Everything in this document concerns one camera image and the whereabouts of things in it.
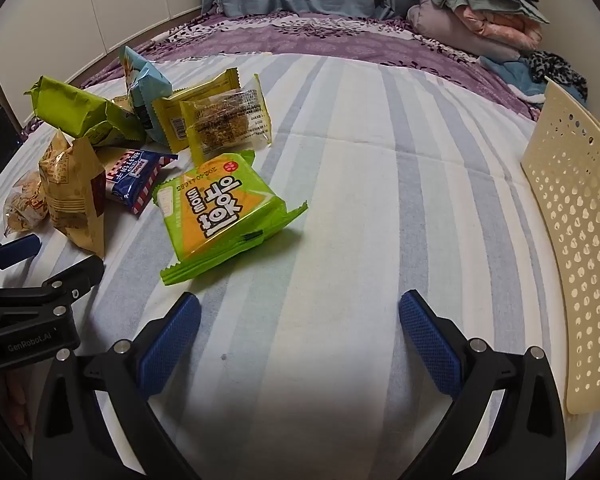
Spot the purple floral bedspread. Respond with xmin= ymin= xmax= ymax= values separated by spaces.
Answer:
xmin=20 ymin=10 xmax=541 ymax=136

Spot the tan paper snack packet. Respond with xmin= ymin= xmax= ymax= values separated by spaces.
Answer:
xmin=38 ymin=129 xmax=107 ymax=257

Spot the bright green orange snack packet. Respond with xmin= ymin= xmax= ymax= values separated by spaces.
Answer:
xmin=152 ymin=150 xmax=309 ymax=287

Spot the yellow snack packet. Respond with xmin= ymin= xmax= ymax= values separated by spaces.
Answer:
xmin=151 ymin=68 xmax=242 ymax=152
xmin=179 ymin=73 xmax=273 ymax=167

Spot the white wardrobe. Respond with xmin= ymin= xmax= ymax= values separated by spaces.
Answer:
xmin=0 ymin=0 xmax=203 ymax=126

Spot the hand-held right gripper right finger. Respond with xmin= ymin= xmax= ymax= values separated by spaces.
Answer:
xmin=399 ymin=290 xmax=567 ymax=480

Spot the leopard print cloth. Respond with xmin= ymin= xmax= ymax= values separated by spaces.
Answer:
xmin=527 ymin=50 xmax=588 ymax=103

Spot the person's left hand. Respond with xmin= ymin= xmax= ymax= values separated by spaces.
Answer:
xmin=6 ymin=375 xmax=32 ymax=438

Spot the blue fleece blanket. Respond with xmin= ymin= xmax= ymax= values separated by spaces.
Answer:
xmin=480 ymin=52 xmax=548 ymax=106

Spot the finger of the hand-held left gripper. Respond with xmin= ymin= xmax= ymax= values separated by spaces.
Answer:
xmin=0 ymin=234 xmax=42 ymax=273
xmin=0 ymin=255 xmax=105 ymax=311

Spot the blue red-striped snack packet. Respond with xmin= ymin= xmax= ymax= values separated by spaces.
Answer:
xmin=102 ymin=147 xmax=180 ymax=218

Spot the olive green seaweed packet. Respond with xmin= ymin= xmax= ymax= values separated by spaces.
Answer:
xmin=24 ymin=75 xmax=147 ymax=148

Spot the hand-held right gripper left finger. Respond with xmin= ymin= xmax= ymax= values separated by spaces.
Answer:
xmin=32 ymin=291 xmax=202 ymax=480

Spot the striped bed sheet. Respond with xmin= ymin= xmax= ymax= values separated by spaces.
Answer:
xmin=0 ymin=52 xmax=581 ymax=480

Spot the folded pink quilt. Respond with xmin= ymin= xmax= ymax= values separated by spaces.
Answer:
xmin=450 ymin=5 xmax=543 ymax=51

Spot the clear cracker packet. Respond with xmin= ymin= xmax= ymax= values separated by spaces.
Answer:
xmin=2 ymin=170 xmax=48 ymax=238

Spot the cream perforated plastic basket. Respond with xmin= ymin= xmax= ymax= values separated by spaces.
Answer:
xmin=521 ymin=76 xmax=600 ymax=416

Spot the light blue snack packet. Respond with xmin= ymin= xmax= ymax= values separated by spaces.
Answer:
xmin=118 ymin=45 xmax=173 ymax=143

